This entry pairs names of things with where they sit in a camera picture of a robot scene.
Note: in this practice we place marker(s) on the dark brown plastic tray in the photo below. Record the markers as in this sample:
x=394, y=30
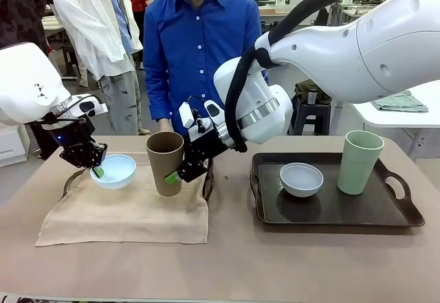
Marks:
x=205, y=189
x=343, y=210

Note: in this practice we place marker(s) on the person in white jacket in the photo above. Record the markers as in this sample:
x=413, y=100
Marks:
x=89, y=24

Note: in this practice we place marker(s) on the white bowl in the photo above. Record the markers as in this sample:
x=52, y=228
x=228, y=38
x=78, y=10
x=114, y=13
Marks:
x=302, y=188

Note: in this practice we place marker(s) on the pale green cup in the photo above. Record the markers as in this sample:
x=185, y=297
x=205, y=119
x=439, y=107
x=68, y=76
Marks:
x=357, y=169

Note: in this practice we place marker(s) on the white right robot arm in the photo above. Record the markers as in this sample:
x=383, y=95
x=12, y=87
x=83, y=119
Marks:
x=343, y=52

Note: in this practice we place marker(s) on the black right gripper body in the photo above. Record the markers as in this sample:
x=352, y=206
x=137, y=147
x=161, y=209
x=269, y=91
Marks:
x=204, y=145

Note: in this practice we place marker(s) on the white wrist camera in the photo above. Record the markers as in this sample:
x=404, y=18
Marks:
x=185, y=115
x=101, y=108

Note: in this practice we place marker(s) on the person's right hand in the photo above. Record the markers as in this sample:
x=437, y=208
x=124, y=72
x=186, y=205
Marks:
x=165, y=126

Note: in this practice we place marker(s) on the black stool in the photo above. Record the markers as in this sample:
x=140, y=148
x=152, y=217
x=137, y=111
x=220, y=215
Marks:
x=311, y=117

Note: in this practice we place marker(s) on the person's right forearm blue sleeve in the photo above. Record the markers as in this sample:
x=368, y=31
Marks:
x=156, y=100

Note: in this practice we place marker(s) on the olive green bag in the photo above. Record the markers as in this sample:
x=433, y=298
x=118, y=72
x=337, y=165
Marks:
x=302, y=90

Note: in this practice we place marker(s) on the white storage box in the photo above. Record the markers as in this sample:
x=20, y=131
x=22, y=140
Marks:
x=12, y=145

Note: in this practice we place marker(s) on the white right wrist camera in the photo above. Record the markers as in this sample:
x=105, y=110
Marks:
x=185, y=115

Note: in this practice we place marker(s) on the brown tall cup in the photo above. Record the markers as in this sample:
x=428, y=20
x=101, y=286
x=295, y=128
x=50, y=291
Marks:
x=165, y=158

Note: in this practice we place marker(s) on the white work table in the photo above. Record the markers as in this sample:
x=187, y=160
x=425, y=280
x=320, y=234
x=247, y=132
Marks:
x=271, y=11

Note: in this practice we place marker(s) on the white rounded table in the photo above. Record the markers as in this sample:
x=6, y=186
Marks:
x=395, y=121

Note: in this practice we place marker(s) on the beige cloth mat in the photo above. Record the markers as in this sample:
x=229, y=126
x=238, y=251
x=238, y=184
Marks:
x=130, y=217

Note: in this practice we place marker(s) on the metal can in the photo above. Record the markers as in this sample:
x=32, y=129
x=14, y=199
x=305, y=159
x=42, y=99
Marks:
x=313, y=97

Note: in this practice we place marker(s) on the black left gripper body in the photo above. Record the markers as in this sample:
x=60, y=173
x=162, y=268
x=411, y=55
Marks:
x=70, y=134

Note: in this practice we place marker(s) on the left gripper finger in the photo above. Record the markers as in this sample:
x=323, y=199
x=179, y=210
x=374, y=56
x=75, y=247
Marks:
x=98, y=155
x=74, y=158

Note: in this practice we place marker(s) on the light blue bowl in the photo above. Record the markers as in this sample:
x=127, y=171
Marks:
x=117, y=176

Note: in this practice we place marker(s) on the folded green cloth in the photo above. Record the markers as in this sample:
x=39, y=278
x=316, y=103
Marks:
x=402, y=103

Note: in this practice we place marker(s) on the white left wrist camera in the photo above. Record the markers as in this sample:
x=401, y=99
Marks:
x=101, y=108

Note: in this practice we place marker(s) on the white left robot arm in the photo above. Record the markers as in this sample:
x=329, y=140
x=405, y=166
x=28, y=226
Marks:
x=24, y=83

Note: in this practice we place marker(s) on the person in blue shirt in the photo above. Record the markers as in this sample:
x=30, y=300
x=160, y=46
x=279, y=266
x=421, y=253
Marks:
x=199, y=42

